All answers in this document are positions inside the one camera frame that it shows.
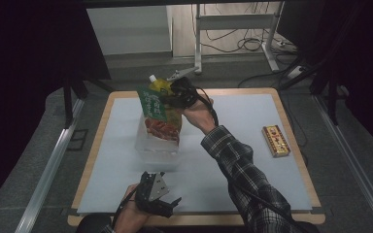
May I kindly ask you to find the aluminium rail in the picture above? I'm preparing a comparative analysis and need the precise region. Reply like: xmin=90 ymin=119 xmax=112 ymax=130
xmin=14 ymin=98 xmax=85 ymax=233
xmin=314 ymin=95 xmax=373 ymax=232

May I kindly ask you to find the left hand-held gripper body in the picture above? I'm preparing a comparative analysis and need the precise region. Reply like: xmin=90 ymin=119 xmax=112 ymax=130
xmin=134 ymin=171 xmax=176 ymax=218

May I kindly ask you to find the green and red snack packet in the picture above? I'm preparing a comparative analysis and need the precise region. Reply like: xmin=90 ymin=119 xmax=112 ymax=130
xmin=136 ymin=85 xmax=181 ymax=144

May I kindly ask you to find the black metal stand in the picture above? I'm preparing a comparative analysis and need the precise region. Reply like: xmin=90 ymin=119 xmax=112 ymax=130
xmin=62 ymin=77 xmax=89 ymax=129

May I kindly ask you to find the dark curtain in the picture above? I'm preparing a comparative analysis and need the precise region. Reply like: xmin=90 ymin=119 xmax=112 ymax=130
xmin=304 ymin=0 xmax=373 ymax=158
xmin=0 ymin=0 xmax=112 ymax=216

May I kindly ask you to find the person's left hand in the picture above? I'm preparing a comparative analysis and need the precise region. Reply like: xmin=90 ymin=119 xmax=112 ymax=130
xmin=114 ymin=183 xmax=153 ymax=233

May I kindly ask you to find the tangle of black floor cables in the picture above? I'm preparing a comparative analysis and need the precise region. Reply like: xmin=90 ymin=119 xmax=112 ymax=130
xmin=190 ymin=3 xmax=297 ymax=56

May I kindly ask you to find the white power strip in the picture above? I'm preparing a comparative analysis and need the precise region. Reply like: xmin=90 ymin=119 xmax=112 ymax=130
xmin=286 ymin=65 xmax=305 ymax=81

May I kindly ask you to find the gold and red snack bar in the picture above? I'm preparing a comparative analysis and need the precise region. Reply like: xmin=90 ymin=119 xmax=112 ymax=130
xmin=261 ymin=124 xmax=291 ymax=158

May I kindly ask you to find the clear plastic container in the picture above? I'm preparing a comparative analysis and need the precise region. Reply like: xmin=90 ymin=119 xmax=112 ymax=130
xmin=134 ymin=113 xmax=183 ymax=172

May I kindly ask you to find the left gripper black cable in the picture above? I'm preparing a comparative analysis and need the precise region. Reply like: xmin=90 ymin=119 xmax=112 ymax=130
xmin=111 ymin=193 xmax=138 ymax=229

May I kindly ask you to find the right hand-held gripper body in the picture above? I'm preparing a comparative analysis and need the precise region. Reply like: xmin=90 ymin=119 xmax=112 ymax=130
xmin=167 ymin=67 xmax=199 ymax=110

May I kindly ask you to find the dark floor vent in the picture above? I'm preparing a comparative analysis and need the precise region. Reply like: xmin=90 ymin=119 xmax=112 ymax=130
xmin=67 ymin=128 xmax=89 ymax=151

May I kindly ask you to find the white panel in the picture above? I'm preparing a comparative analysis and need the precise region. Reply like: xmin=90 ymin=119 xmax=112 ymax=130
xmin=86 ymin=5 xmax=173 ymax=56

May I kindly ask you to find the person's right hand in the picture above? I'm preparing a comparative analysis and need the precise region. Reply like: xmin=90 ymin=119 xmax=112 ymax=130
xmin=176 ymin=96 xmax=220 ymax=135

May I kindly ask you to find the white metal desk frame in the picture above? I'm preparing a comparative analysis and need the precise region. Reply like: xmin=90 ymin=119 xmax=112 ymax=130
xmin=192 ymin=3 xmax=286 ymax=75

